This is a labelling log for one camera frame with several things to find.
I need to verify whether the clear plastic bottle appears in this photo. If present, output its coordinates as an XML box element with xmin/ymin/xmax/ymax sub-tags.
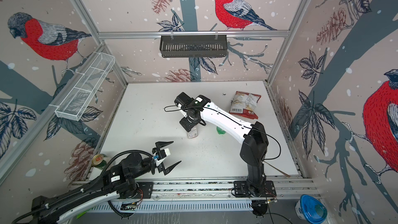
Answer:
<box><xmin>187</xmin><ymin>127</ymin><xmax>198</xmax><ymax>139</ymax></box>

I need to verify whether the green plastic bottle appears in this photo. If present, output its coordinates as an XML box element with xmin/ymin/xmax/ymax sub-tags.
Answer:
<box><xmin>216</xmin><ymin>127</ymin><xmax>226</xmax><ymax>135</ymax></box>

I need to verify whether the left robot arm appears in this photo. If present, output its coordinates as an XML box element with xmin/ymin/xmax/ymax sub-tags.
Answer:
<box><xmin>13</xmin><ymin>142</ymin><xmax>177</xmax><ymax>224</ymax></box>

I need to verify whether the red snack bag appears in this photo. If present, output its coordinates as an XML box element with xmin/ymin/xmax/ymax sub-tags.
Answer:
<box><xmin>229</xmin><ymin>91</ymin><xmax>261</xmax><ymax>119</ymax></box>

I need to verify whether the green tin can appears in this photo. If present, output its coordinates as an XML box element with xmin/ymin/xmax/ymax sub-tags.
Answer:
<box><xmin>91</xmin><ymin>153</ymin><xmax>107</xmax><ymax>170</ymax></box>

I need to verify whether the black hanging basket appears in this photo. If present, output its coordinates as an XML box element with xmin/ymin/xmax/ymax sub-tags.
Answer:
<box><xmin>160</xmin><ymin>34</ymin><xmax>228</xmax><ymax>58</ymax></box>

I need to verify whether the green snack packet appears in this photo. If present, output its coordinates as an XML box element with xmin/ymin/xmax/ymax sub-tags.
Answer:
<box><xmin>76</xmin><ymin>211</ymin><xmax>88</xmax><ymax>219</ymax></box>

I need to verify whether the blue lidded container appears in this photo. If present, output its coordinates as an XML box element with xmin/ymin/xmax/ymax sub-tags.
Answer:
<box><xmin>295</xmin><ymin>195</ymin><xmax>328</xmax><ymax>224</ymax></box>

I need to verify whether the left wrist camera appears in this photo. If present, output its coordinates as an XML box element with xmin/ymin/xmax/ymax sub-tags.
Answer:
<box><xmin>153</xmin><ymin>148</ymin><xmax>171</xmax><ymax>167</ymax></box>

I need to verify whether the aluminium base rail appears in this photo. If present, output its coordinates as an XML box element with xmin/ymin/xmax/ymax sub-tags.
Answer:
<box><xmin>136</xmin><ymin>176</ymin><xmax>321</xmax><ymax>201</ymax></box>

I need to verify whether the white wire basket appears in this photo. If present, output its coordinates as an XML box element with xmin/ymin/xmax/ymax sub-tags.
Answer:
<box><xmin>55</xmin><ymin>52</ymin><xmax>115</xmax><ymax>121</ymax></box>

